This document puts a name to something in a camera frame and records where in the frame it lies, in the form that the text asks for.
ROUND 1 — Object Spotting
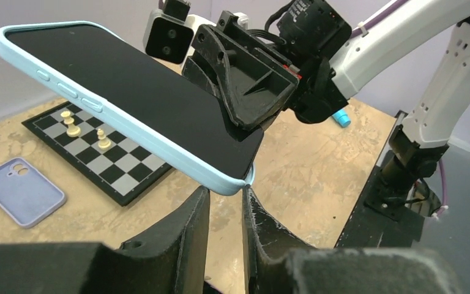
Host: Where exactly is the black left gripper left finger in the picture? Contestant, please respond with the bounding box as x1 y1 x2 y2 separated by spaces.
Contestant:
0 186 210 293

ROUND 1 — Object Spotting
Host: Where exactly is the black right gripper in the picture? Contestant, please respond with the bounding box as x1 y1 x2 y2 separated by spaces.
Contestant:
182 1 352 130

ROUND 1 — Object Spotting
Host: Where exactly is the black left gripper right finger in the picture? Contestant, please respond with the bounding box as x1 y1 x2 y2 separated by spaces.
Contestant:
242 186 462 293

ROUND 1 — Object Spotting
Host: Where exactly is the light blue phone case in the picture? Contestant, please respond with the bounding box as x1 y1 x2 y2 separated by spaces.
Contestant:
0 21 256 195

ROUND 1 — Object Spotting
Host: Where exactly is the lilac phone case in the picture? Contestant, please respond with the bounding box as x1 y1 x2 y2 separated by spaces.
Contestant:
0 157 67 228

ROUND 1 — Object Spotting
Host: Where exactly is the phone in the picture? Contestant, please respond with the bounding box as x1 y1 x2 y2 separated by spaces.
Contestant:
6 24 263 179

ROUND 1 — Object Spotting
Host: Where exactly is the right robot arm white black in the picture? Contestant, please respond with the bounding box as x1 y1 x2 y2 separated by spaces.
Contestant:
190 1 470 154

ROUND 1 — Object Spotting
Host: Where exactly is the blue cylindrical flashlight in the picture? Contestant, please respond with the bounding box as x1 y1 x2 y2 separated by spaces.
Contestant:
332 109 351 128

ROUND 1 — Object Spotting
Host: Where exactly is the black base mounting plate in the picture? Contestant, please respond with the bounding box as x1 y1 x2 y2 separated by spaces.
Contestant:
334 109 442 249

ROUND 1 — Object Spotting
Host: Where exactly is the black and silver chessboard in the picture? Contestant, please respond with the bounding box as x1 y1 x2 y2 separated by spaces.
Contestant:
22 102 172 206

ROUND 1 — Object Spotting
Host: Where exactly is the white chess piece left lower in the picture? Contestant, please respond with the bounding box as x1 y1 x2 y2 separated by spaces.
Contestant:
97 129 111 150

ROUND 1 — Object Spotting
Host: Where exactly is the white chess piece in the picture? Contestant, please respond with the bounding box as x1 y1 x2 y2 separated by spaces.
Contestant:
61 110 81 137
97 129 111 150

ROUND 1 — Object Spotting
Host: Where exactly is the white chess piece left upper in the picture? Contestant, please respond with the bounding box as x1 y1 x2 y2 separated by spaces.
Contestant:
61 110 81 137

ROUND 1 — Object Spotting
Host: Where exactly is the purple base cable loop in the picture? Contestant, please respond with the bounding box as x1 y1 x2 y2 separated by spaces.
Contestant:
431 158 450 220

